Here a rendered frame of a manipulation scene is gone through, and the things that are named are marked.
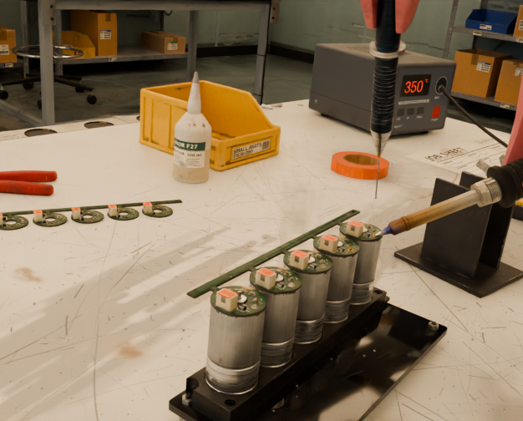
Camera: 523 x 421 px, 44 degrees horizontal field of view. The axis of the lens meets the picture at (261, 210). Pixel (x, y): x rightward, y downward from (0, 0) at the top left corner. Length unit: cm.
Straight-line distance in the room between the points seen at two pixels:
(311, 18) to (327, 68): 544
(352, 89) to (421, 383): 54
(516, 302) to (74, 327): 29
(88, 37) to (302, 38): 227
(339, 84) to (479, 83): 405
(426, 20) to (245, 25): 178
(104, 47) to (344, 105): 419
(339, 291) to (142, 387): 11
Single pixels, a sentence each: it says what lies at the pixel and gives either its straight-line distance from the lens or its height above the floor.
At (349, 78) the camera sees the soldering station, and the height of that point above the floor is 81.
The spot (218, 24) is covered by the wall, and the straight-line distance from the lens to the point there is 618.
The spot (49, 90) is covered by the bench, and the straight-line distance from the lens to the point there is 291.
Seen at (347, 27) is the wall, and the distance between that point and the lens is 605.
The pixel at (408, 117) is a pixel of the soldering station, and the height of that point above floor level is 78.
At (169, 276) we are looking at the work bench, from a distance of 43.
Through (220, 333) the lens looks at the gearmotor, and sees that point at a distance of 28.
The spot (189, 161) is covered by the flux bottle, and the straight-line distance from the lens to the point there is 59.
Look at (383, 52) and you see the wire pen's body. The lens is 30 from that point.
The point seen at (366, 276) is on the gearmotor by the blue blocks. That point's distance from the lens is 37.
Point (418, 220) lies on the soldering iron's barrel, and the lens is 37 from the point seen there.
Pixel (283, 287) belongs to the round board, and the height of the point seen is 81.
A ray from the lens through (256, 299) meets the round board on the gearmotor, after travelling 29.
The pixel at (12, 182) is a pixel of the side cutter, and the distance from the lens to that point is 57.
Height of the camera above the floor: 96
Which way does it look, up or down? 22 degrees down
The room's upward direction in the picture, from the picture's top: 6 degrees clockwise
